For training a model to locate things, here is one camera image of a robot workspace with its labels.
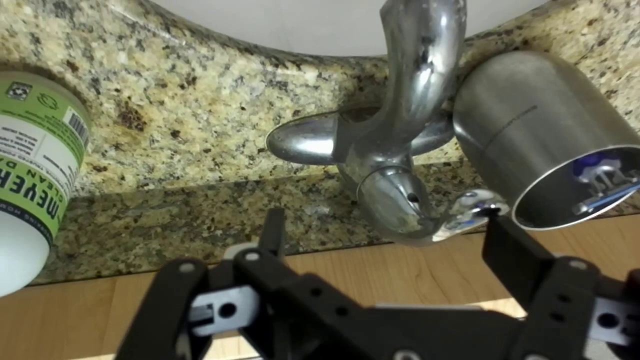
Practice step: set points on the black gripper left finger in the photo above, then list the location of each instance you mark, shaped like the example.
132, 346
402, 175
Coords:
160, 328

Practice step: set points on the green soap pump bottle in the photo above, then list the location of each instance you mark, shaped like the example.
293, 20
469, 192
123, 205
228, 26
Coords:
45, 135

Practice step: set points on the white oval sink basin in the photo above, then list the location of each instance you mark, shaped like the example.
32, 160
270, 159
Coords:
351, 29

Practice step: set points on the wooden framed mirror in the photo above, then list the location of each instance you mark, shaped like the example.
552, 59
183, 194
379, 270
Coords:
300, 316

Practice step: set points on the chrome sink faucet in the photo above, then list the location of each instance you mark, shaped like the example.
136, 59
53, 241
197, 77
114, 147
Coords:
374, 149

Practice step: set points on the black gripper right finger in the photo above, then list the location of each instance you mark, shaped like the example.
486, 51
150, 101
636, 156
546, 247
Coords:
557, 293

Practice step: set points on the stainless steel metal cup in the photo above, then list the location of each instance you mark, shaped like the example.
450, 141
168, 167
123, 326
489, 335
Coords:
544, 139

